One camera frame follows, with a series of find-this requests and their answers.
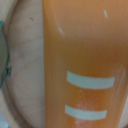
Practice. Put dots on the orange toy bread loaf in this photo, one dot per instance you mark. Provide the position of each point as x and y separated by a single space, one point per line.
85 62

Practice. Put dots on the round beige plate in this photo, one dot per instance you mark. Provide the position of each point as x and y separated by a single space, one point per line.
22 96

